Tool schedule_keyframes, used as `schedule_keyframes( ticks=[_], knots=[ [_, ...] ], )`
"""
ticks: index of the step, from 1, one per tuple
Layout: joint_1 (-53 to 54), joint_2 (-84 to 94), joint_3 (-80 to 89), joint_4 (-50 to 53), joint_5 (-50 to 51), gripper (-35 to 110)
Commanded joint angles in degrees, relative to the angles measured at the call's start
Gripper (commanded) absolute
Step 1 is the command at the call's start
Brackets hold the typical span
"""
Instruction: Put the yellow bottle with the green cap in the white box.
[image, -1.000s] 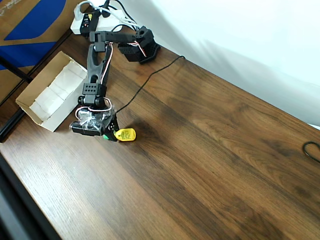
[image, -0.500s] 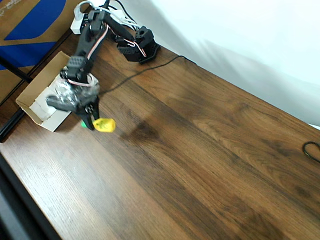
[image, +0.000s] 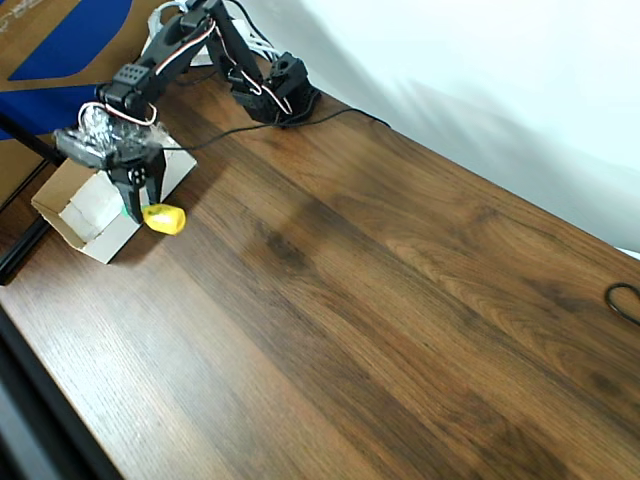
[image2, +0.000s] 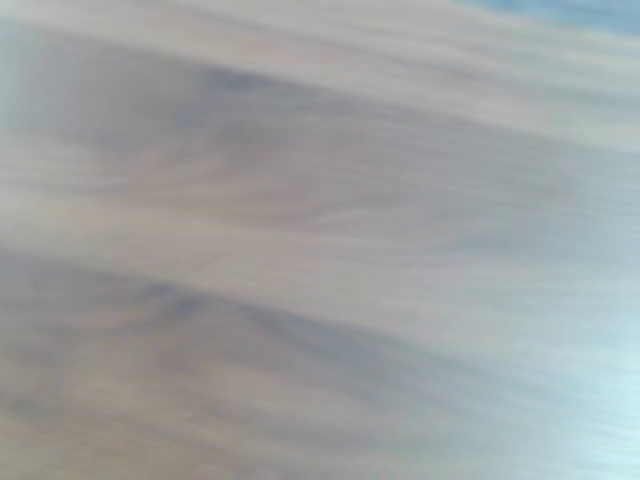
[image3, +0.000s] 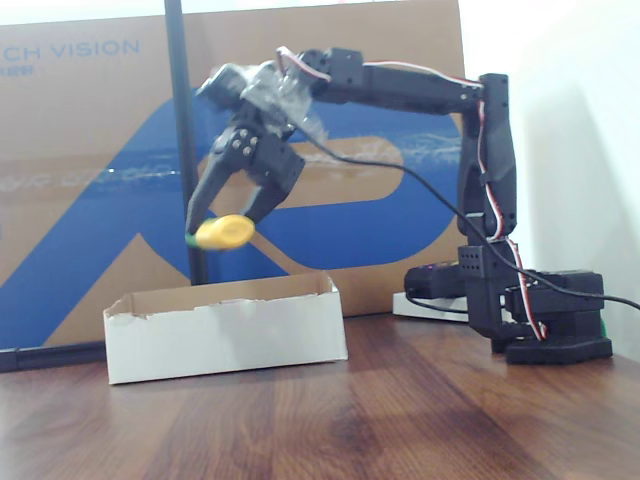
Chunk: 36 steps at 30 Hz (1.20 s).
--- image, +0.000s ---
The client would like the white open cardboard box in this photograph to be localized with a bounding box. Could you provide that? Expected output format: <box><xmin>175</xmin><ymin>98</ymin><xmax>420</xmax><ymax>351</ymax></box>
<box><xmin>30</xmin><ymin>130</ymin><xmax>198</xmax><ymax>265</ymax></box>

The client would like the brown cardboard box blue print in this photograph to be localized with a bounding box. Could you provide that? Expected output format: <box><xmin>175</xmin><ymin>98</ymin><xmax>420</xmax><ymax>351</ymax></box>
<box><xmin>0</xmin><ymin>0</ymin><xmax>161</xmax><ymax>212</ymax></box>

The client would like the black metal bar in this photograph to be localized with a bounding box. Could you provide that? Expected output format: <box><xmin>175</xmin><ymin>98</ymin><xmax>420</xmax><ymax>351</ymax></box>
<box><xmin>0</xmin><ymin>113</ymin><xmax>67</xmax><ymax>165</ymax></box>

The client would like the plastic-wrapped black camera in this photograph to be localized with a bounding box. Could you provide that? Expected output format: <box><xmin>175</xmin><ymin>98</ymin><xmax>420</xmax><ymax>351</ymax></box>
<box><xmin>53</xmin><ymin>102</ymin><xmax>169</xmax><ymax>169</ymax></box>

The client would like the thin black camera cable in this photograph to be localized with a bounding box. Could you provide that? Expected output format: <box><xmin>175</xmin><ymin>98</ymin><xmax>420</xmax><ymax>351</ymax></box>
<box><xmin>162</xmin><ymin>107</ymin><xmax>392</xmax><ymax>152</ymax></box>

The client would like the black frame rail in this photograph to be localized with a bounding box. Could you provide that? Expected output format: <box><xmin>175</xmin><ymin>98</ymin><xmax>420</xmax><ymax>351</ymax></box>
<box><xmin>0</xmin><ymin>219</ymin><xmax>52</xmax><ymax>287</ymax></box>

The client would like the black looped cable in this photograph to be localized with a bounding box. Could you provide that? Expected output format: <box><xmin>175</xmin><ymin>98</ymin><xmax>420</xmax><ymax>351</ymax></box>
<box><xmin>604</xmin><ymin>282</ymin><xmax>640</xmax><ymax>328</ymax></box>

